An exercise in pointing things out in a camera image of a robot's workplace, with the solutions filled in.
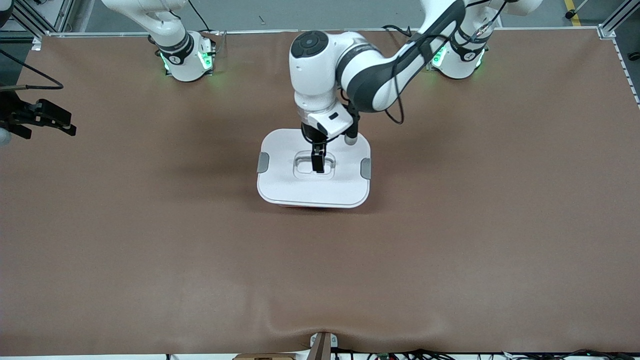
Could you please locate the white box lid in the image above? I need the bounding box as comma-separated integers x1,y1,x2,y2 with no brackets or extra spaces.
256,128,372,209

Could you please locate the pink plastic box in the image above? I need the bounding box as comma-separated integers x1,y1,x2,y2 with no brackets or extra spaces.
277,202,351,209

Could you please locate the brown table mat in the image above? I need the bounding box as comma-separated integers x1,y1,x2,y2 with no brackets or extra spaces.
0,27,640,357

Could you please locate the black stand foot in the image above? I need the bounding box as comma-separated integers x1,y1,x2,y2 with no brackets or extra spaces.
565,0,590,20

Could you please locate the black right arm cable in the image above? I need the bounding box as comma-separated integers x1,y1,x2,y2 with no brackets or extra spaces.
0,50,65,91

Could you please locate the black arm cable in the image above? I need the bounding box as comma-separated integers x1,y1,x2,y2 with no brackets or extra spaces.
0,50,65,91
384,0,501,125

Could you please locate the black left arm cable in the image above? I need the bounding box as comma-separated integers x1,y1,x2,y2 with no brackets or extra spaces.
384,0,501,125

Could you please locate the aluminium frame profile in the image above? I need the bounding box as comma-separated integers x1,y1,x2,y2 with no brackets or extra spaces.
597,0,640,40
0,0,76,51

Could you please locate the black base cable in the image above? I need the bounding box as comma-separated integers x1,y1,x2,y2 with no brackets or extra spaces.
382,24,423,43
187,0,214,34

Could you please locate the camera mount post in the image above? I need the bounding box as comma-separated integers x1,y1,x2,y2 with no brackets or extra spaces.
307,331,339,360

